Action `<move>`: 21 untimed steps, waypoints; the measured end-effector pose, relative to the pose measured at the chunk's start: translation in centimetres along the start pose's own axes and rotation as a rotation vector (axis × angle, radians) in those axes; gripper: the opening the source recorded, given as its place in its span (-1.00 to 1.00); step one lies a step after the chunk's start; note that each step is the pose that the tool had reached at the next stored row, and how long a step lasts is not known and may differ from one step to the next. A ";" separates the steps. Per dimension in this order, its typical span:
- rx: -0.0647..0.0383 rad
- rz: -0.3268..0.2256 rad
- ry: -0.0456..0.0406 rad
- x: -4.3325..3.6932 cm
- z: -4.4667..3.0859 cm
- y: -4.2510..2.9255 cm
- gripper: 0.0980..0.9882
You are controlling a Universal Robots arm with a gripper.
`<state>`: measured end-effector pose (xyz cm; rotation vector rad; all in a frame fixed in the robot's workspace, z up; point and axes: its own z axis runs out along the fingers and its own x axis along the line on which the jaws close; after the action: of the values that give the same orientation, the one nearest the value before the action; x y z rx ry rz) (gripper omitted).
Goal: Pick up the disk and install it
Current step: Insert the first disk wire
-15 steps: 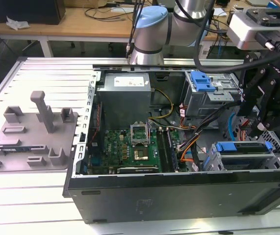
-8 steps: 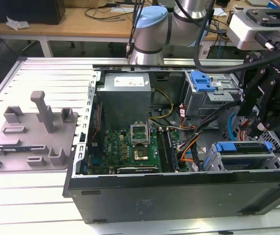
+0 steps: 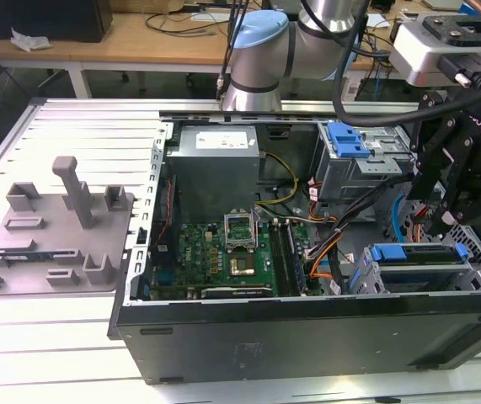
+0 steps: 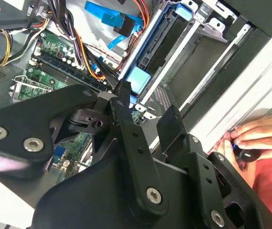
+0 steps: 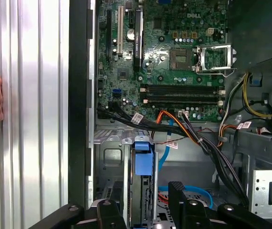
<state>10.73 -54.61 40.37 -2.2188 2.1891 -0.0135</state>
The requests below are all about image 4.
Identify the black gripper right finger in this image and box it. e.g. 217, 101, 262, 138
156, 106, 272, 229

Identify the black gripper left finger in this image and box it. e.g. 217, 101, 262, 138
0, 80, 170, 221

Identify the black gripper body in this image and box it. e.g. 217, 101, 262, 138
30, 152, 208, 229

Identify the round black tool blue ring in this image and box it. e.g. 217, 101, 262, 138
231, 140, 262, 167

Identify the person hand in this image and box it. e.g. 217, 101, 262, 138
211, 110, 272, 168

